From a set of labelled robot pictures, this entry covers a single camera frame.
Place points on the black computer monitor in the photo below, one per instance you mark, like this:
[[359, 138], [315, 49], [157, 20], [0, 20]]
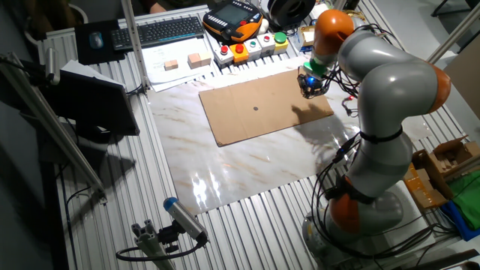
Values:
[[93, 105]]

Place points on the brown taped cardboard box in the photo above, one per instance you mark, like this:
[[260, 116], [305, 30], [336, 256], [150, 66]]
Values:
[[423, 187]]

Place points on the green button white box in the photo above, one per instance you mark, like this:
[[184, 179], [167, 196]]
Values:
[[253, 48]]

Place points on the aluminium frame strut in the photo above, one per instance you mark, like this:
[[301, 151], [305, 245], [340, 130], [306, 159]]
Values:
[[48, 123]]

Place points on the dark computer mouse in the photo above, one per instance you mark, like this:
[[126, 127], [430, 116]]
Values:
[[96, 39]]

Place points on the medium wooden block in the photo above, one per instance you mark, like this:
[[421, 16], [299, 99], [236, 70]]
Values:
[[171, 65]]

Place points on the black mouse pad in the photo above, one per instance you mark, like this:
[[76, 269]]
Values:
[[84, 52]]

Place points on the blue fabric bag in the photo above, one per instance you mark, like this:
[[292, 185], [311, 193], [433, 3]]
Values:
[[457, 225]]

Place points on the black computer keyboard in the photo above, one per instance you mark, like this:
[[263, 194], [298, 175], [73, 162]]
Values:
[[157, 32]]

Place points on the open cardboard box wooden pieces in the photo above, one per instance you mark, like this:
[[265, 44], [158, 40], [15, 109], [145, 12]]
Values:
[[453, 153]]

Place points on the white paper behind monitor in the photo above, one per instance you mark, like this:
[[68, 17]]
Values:
[[86, 73]]

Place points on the brown cardboard sheet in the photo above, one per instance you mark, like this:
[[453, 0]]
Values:
[[255, 108]]

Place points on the slanted aluminium post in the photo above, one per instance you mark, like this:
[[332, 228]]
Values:
[[453, 33]]

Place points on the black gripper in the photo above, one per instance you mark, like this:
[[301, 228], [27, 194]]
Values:
[[313, 85]]

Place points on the green button yellow box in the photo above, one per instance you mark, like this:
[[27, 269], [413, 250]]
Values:
[[280, 40]]

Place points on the upright aluminium post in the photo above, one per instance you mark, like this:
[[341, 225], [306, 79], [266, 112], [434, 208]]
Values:
[[135, 45]]

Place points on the green cloth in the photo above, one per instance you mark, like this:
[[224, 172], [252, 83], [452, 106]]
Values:
[[468, 198]]

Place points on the large wooden cube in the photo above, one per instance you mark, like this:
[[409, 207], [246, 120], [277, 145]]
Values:
[[194, 60], [206, 58]]

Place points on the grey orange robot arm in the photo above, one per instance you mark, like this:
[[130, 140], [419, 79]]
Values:
[[390, 86]]

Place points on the red mushroom button white box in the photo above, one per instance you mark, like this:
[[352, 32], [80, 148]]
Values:
[[224, 56]]

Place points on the aluminium camera mount profile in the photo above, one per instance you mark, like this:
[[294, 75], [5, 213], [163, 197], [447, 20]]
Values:
[[150, 243]]

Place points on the black filament spool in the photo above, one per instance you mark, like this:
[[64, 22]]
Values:
[[290, 11]]

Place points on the printed white paper sheets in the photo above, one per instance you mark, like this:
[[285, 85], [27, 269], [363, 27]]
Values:
[[168, 48]]

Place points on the black orange teach pendant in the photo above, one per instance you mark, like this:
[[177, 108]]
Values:
[[230, 18]]

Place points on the small red button white box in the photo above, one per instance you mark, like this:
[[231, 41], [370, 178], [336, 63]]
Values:
[[266, 44]]

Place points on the white marble pattern sheet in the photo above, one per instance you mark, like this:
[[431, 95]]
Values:
[[243, 168]]

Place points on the silver depth camera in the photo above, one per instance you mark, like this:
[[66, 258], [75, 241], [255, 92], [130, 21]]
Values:
[[185, 219]]

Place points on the small open cardboard box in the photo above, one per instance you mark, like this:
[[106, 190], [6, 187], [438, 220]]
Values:
[[307, 36]]

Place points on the silver cylindrical camera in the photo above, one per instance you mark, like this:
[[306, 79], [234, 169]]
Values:
[[52, 65]]

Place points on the brown cardboard panel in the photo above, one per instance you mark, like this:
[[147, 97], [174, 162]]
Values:
[[467, 86]]

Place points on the red button orange box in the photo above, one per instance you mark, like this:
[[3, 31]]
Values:
[[239, 54]]

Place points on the person bare hand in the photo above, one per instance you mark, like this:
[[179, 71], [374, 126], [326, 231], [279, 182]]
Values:
[[157, 7]]

